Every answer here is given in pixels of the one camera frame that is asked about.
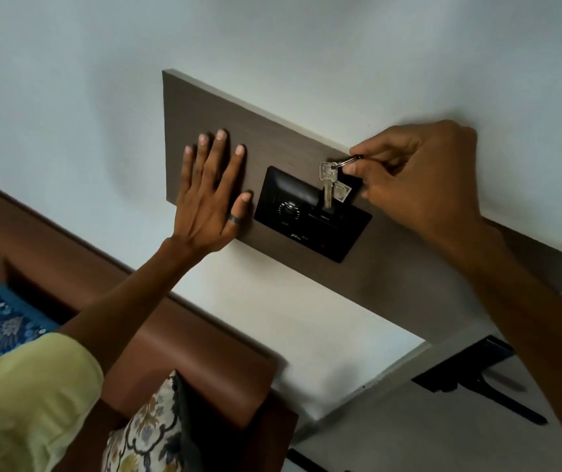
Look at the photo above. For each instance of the grey-brown wooden wall panel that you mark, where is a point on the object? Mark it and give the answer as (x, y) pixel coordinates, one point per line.
(399, 270)

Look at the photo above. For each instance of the person's left thumb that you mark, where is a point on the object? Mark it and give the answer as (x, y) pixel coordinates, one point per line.
(239, 210)

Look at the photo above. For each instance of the person's left hand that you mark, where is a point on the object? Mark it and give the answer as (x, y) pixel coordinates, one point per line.
(207, 211)

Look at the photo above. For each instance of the person's left forearm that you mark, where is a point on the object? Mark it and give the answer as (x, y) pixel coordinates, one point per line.
(128, 299)

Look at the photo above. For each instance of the small square key tag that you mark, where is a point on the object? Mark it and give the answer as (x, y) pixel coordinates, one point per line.
(343, 192)

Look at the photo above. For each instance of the person's right hand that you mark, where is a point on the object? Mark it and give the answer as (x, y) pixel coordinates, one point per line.
(433, 181)

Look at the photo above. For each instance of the silver key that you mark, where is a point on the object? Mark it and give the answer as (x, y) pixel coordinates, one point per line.
(327, 184)

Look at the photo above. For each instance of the person's left little finger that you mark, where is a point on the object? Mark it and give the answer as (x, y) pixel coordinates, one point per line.
(189, 169)

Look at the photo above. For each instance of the floral cushion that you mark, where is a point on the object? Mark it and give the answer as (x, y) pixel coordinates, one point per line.
(148, 432)

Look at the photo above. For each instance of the person's right forearm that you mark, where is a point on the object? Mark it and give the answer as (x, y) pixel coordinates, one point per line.
(536, 329)

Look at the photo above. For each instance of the person's left middle finger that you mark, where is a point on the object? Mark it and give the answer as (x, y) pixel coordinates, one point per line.
(217, 157)

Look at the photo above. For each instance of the person's right thumb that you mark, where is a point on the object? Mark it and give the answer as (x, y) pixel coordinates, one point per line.
(377, 175)

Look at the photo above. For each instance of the black switch panel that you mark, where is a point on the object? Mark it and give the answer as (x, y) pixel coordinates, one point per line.
(305, 226)

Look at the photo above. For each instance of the pale yellow sleeve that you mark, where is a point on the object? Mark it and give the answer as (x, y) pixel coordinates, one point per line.
(25, 407)

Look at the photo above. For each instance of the brown wooden bed headboard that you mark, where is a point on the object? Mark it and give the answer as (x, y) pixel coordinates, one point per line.
(187, 348)

